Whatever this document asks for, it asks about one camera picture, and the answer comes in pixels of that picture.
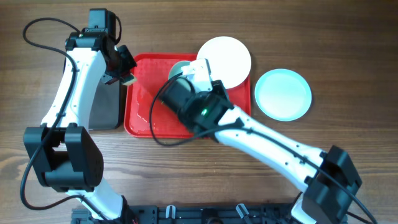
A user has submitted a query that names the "green yellow sponge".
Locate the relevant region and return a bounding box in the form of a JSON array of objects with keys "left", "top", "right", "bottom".
[{"left": 121, "top": 73, "right": 137, "bottom": 86}]

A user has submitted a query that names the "light blue plate front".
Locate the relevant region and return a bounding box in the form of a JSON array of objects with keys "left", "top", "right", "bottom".
[{"left": 168, "top": 60, "right": 190, "bottom": 80}]

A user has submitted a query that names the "light blue plate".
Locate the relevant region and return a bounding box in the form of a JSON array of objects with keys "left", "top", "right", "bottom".
[
  {"left": 168, "top": 60, "right": 190, "bottom": 80},
  {"left": 254, "top": 68, "right": 312, "bottom": 121}
]

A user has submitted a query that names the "white plate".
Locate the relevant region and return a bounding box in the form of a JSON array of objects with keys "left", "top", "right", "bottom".
[{"left": 197, "top": 36, "right": 252, "bottom": 89}]

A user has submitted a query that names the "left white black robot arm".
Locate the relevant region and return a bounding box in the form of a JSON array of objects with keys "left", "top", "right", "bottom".
[{"left": 20, "top": 27, "right": 137, "bottom": 223}]

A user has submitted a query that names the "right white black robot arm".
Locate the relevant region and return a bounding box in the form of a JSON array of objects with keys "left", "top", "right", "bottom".
[{"left": 214, "top": 68, "right": 368, "bottom": 223}]

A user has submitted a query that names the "black water tray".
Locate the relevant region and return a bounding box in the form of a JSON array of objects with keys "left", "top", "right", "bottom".
[{"left": 59, "top": 55, "right": 120, "bottom": 130}]

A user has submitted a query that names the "red plastic tray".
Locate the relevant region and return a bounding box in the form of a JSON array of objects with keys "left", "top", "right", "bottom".
[{"left": 124, "top": 52, "right": 252, "bottom": 139}]

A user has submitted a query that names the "black mounting rail base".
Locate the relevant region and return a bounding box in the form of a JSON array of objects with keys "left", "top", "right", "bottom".
[{"left": 70, "top": 201, "right": 348, "bottom": 224}]

